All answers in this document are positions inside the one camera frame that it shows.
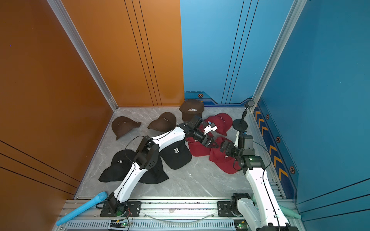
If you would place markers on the brown cap far left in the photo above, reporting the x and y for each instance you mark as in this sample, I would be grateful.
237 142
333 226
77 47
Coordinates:
122 125

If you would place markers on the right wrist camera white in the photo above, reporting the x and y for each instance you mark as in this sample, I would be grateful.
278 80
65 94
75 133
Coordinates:
240 139

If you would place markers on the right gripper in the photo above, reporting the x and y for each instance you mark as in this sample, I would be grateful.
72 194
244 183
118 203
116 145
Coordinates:
231 146

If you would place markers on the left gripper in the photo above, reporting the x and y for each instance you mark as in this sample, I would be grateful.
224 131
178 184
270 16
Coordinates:
207 142

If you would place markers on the aluminium front rail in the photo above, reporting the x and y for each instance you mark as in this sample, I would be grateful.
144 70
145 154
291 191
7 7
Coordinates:
157 214

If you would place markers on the blue foam handle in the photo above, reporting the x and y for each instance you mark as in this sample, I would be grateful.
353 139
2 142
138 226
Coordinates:
101 197

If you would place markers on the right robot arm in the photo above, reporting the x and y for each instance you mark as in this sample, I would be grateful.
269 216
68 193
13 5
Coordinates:
265 213

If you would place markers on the red colorado cap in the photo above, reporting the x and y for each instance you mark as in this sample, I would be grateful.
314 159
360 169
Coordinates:
226 163
195 146

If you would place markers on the brown cap middle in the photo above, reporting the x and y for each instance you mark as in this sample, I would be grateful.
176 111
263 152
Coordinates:
164 123

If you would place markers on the black cap front left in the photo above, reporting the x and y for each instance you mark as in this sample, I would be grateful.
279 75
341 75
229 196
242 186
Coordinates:
155 175

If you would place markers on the right circuit board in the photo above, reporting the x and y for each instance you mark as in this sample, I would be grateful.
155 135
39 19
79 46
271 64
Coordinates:
241 225

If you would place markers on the black cap under left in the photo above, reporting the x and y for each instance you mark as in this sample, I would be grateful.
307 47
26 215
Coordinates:
119 168

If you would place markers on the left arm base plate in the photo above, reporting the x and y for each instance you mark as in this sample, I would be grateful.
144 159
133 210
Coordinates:
127 209

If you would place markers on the brown Colorado cap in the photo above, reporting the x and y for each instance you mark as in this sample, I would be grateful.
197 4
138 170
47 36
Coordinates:
191 108

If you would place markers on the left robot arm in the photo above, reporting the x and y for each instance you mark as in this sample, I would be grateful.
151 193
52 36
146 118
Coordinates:
146 157

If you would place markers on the black microphone stand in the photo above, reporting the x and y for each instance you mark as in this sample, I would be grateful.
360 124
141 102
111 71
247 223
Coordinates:
241 124

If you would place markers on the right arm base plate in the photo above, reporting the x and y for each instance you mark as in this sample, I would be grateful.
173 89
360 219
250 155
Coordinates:
227 209

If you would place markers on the red Colorado cap front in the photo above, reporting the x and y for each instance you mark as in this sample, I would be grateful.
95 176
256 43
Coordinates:
226 163

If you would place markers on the green foam handle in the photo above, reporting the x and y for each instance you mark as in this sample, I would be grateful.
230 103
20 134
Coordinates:
284 212

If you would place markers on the circuit board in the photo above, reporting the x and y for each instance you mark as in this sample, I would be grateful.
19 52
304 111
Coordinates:
241 225
119 225

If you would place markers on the left circuit board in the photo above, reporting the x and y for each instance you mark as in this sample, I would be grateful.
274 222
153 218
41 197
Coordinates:
119 225

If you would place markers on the black R cap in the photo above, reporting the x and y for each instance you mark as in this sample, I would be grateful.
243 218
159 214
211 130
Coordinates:
176 155

